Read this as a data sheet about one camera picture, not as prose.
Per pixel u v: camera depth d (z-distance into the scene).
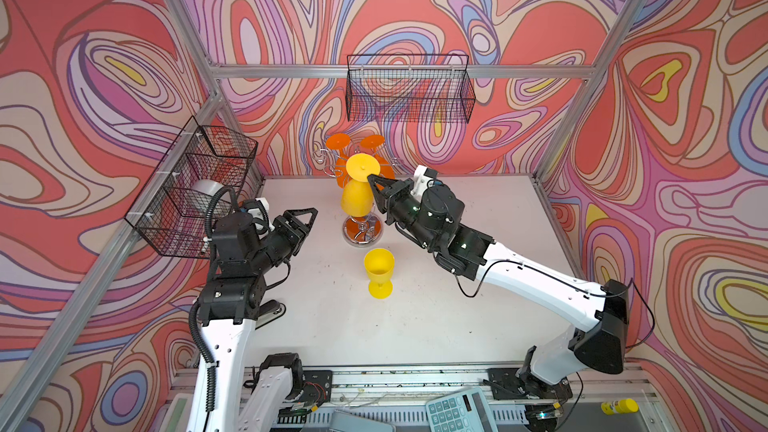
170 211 0.71
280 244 0.58
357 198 0.68
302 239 0.56
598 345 0.40
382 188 0.62
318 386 0.73
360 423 0.64
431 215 0.47
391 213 0.57
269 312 0.83
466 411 0.69
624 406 0.64
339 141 0.86
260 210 0.55
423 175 0.61
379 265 0.82
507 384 0.73
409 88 0.96
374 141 0.88
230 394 0.39
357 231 1.04
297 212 0.61
